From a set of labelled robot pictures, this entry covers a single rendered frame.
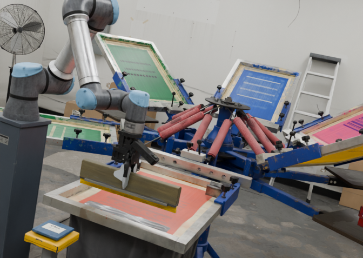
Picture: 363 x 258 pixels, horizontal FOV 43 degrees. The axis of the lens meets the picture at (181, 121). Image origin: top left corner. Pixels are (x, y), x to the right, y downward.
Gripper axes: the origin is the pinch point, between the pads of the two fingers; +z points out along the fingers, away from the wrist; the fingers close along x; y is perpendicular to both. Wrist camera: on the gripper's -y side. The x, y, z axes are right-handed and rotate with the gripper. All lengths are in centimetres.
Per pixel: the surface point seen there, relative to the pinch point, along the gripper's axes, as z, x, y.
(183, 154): 4, -77, 5
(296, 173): 17, -162, -51
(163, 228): 13.1, -2.4, -16.3
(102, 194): 13.7, -15.7, 17.4
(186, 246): 11.3, 9.2, -29.3
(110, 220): 11.2, 10.2, -0.2
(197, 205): 13.6, -38.2, -18.6
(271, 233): 109, -279, -37
